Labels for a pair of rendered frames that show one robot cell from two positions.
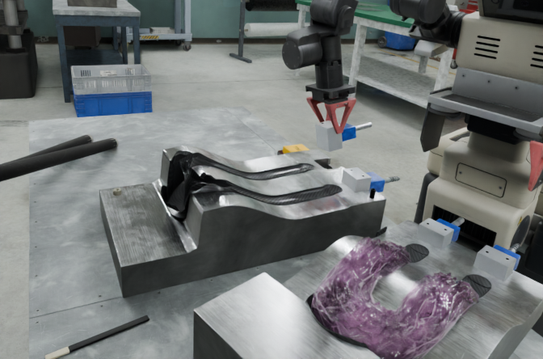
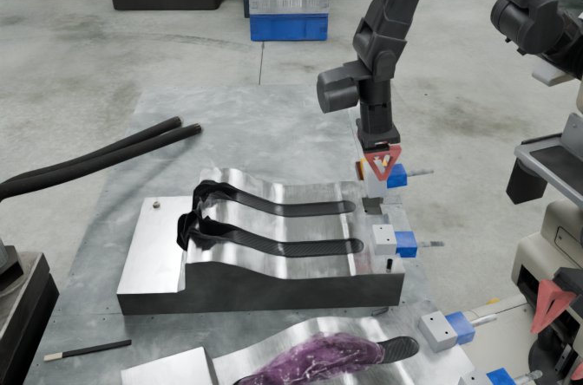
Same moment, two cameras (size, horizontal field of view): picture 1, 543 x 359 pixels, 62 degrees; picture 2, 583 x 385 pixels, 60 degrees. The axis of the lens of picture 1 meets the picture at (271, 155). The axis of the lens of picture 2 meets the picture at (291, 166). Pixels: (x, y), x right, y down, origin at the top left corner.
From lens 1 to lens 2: 0.43 m
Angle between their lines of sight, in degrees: 26
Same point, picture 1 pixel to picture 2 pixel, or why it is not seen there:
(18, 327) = not seen: hidden behind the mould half
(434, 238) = (430, 338)
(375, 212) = (390, 283)
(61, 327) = (67, 330)
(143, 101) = (318, 24)
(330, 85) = (370, 130)
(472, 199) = not seen: hidden behind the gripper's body
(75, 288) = (94, 295)
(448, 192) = (537, 257)
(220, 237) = (206, 283)
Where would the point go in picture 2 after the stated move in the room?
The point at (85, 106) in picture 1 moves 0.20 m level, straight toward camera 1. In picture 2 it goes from (258, 26) to (256, 36)
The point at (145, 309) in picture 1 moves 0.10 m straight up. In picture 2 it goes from (134, 332) to (122, 295)
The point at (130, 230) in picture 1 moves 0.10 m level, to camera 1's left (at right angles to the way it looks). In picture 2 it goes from (144, 252) to (103, 237)
